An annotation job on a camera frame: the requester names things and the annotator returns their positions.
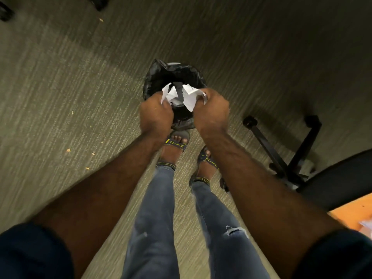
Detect black office chair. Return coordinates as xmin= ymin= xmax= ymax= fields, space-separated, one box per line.
xmin=220 ymin=115 xmax=372 ymax=212

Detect black chair caster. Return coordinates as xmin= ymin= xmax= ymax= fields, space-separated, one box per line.
xmin=0 ymin=1 xmax=15 ymax=22
xmin=87 ymin=0 xmax=110 ymax=11

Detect blue jeans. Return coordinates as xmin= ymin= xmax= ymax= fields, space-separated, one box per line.
xmin=121 ymin=165 xmax=271 ymax=279

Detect person's right forearm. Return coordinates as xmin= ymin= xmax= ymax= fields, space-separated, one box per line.
xmin=201 ymin=126 xmax=345 ymax=279

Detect white paper sheet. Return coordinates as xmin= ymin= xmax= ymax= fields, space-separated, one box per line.
xmin=359 ymin=219 xmax=372 ymax=239

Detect dark blue sleeve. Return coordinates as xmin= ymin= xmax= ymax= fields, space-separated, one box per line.
xmin=0 ymin=222 xmax=74 ymax=279
xmin=292 ymin=228 xmax=372 ymax=279

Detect grey left sandal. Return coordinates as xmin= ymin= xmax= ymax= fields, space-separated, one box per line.
xmin=156 ymin=129 xmax=191 ymax=171

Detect dark blue right sleeve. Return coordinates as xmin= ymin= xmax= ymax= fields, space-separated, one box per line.
xmin=292 ymin=228 xmax=372 ymax=279

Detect grey sandal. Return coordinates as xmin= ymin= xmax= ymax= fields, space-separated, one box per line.
xmin=189 ymin=146 xmax=219 ymax=188
xmin=156 ymin=129 xmax=191 ymax=171

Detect dark blue left sleeve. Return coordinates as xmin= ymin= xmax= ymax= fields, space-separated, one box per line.
xmin=0 ymin=222 xmax=74 ymax=279

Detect person's left hand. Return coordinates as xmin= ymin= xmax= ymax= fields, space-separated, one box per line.
xmin=139 ymin=91 xmax=174 ymax=139

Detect person's right hand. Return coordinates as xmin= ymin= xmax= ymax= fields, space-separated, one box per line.
xmin=193 ymin=88 xmax=230 ymax=137

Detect person's left forearm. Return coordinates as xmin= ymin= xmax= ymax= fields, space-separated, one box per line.
xmin=30 ymin=131 xmax=164 ymax=279

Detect black bin bag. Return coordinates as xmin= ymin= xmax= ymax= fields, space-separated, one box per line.
xmin=142 ymin=59 xmax=207 ymax=131

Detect grey right sandal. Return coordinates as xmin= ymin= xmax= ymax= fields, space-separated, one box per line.
xmin=189 ymin=146 xmax=219 ymax=188

